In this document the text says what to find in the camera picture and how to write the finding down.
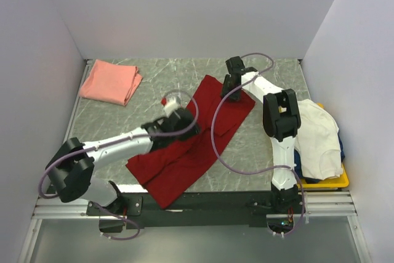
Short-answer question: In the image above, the red t shirt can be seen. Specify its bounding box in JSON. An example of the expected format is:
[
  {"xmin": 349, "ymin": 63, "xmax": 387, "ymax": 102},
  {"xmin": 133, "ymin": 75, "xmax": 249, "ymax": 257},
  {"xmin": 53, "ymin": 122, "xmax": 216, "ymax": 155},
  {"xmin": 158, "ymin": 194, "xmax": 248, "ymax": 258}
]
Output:
[{"xmin": 126, "ymin": 75, "xmax": 255, "ymax": 209}]

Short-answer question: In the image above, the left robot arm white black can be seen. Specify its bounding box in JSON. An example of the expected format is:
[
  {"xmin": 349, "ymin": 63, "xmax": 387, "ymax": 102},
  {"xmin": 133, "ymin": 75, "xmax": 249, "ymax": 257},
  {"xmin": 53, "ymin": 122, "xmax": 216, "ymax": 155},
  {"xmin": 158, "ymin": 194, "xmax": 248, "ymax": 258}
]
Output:
[{"xmin": 46, "ymin": 107, "xmax": 200, "ymax": 215}]

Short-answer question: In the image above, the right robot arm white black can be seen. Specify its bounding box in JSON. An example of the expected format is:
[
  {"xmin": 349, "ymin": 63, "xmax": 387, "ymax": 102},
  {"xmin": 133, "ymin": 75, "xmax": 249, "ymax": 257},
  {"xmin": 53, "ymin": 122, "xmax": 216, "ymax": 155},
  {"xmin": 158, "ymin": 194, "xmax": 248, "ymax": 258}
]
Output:
[{"xmin": 221, "ymin": 56, "xmax": 301, "ymax": 213}]

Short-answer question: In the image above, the folded pink t shirt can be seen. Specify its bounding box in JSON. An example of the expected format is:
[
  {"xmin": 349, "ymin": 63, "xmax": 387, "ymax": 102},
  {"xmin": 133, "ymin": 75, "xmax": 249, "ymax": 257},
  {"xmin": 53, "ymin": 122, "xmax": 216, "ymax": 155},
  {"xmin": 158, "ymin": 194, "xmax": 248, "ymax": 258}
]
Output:
[{"xmin": 79, "ymin": 60, "xmax": 143, "ymax": 106}]

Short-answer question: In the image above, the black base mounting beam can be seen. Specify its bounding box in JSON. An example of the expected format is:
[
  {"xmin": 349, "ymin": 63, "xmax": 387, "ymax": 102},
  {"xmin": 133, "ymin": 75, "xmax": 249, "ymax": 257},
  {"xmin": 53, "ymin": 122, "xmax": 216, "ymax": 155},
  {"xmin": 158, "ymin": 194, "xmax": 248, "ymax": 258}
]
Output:
[{"xmin": 86, "ymin": 192, "xmax": 308, "ymax": 233}]

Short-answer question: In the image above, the white t shirt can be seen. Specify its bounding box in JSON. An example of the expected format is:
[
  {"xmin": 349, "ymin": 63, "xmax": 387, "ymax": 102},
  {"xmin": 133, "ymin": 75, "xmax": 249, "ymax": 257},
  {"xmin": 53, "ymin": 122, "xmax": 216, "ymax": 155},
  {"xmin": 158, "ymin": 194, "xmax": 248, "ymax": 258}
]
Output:
[{"xmin": 295, "ymin": 99, "xmax": 344, "ymax": 180}]

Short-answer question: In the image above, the blue t shirt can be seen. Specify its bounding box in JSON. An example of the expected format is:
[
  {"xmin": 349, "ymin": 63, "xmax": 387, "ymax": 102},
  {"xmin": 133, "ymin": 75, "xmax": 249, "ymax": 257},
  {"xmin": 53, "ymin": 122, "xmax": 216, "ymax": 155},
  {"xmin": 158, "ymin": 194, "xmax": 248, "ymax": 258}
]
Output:
[{"xmin": 338, "ymin": 133, "xmax": 345, "ymax": 163}]

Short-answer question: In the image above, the yellow plastic bin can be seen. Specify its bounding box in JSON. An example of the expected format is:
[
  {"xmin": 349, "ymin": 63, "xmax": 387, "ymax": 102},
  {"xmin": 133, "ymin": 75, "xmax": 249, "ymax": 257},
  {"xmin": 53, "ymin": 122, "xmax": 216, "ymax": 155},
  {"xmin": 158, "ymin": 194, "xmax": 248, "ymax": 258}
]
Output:
[{"xmin": 297, "ymin": 102, "xmax": 350, "ymax": 190}]

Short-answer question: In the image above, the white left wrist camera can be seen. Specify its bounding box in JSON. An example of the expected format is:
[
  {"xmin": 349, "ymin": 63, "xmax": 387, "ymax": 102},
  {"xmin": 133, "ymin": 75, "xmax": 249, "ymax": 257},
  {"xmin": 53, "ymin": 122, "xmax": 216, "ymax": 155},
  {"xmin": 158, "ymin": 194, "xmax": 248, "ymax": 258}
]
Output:
[{"xmin": 161, "ymin": 96, "xmax": 181, "ymax": 116}]

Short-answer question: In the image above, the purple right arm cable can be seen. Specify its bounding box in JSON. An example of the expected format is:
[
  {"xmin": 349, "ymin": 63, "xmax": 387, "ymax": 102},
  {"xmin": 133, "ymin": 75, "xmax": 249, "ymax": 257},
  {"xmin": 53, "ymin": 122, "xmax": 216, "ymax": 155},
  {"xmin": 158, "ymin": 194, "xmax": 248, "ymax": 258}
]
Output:
[{"xmin": 210, "ymin": 52, "xmax": 307, "ymax": 237}]

